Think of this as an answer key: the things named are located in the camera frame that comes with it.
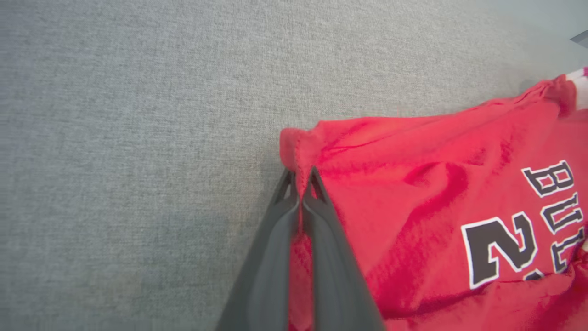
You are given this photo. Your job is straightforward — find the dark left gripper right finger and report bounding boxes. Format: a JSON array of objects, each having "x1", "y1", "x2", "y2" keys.
[{"x1": 302, "y1": 166, "x2": 385, "y2": 331}]

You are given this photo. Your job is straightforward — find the red shorts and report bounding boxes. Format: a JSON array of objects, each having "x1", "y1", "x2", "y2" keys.
[{"x1": 279, "y1": 67, "x2": 588, "y2": 331}]

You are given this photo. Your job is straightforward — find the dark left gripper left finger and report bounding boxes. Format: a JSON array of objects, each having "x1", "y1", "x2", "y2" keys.
[{"x1": 216, "y1": 168, "x2": 301, "y2": 331}]

